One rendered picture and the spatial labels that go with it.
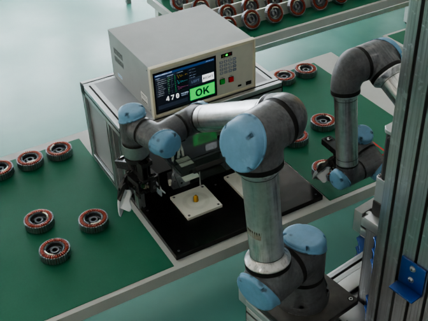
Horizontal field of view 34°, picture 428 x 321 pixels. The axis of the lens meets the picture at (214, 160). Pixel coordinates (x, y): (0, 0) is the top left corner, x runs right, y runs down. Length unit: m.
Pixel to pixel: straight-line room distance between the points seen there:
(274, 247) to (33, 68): 3.99
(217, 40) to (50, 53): 3.15
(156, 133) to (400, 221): 0.65
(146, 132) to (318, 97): 1.67
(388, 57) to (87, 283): 1.25
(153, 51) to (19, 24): 3.71
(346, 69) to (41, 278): 1.25
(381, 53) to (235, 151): 0.91
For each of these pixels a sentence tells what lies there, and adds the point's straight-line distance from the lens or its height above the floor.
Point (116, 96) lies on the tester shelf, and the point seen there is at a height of 1.11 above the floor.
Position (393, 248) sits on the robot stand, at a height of 1.27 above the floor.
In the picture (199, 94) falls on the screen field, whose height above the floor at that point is 1.16.
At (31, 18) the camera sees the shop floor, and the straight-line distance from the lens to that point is 6.29.
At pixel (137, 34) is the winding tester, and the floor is 1.32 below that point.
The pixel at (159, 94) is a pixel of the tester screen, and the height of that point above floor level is 1.21.
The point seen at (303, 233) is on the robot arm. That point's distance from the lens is 1.83.
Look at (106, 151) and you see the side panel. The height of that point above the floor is 0.86.
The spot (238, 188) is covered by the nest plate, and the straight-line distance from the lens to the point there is 2.74.
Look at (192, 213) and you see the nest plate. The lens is 2.63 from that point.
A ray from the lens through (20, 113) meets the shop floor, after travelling 4.92.
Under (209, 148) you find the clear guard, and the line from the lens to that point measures 2.47.
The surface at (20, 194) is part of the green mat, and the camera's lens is 2.91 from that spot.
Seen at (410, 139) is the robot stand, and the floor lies 1.60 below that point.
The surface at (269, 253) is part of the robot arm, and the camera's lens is 1.68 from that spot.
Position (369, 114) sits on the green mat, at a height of 0.75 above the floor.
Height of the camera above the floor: 2.49
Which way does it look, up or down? 36 degrees down
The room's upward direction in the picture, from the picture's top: 2 degrees counter-clockwise
